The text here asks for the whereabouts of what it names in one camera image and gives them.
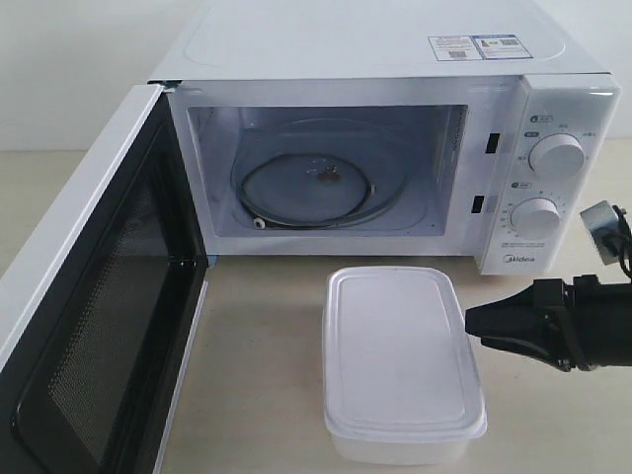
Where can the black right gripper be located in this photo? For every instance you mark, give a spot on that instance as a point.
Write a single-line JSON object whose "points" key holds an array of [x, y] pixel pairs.
{"points": [[584, 325]]}

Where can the white Midea microwave body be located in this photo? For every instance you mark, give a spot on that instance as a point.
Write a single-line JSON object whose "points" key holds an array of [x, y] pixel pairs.
{"points": [[465, 127]]}

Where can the white plastic lidded container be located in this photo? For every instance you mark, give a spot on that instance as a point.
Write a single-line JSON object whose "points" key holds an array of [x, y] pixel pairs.
{"points": [[400, 381]]}

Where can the white upper power knob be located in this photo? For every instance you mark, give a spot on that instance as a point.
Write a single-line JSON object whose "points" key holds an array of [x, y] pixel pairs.
{"points": [[557, 157]]}

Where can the white lower timer knob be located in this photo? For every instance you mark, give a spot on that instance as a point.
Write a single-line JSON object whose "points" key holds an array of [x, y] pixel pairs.
{"points": [[535, 218]]}

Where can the white microwave door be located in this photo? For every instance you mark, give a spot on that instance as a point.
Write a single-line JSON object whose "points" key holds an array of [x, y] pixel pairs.
{"points": [[100, 307]]}

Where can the glass microwave turntable plate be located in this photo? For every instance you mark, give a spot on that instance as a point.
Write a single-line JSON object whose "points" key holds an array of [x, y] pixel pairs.
{"points": [[317, 173]]}

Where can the blue label sticker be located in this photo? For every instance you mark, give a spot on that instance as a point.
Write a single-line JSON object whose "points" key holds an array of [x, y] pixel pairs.
{"points": [[500, 47]]}

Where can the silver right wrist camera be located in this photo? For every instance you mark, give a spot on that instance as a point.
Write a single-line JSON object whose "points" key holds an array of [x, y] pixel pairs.
{"points": [[602, 223]]}

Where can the white label sticker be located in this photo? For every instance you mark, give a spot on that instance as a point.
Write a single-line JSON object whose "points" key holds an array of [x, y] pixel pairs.
{"points": [[454, 48]]}

